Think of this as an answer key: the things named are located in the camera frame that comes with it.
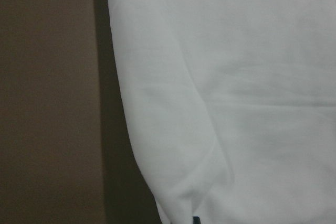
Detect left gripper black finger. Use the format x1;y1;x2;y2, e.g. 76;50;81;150
193;216;200;224

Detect white long-sleeve printed shirt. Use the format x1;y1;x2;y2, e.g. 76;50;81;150
108;0;335;223

